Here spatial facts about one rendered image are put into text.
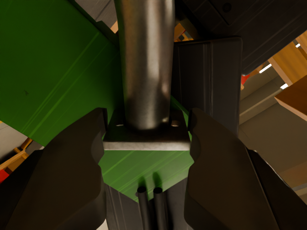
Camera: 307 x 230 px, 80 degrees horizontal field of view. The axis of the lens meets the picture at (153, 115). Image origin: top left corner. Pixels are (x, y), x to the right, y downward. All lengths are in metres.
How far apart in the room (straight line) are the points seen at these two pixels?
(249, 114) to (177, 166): 7.47
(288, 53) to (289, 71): 0.08
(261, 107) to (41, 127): 7.53
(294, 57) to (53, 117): 0.94
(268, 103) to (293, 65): 6.65
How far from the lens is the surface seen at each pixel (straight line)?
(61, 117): 0.17
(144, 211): 0.22
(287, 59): 0.99
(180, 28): 3.31
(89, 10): 0.65
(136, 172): 0.19
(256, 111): 7.64
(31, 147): 0.39
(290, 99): 0.70
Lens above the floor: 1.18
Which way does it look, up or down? 8 degrees up
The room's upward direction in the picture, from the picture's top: 137 degrees clockwise
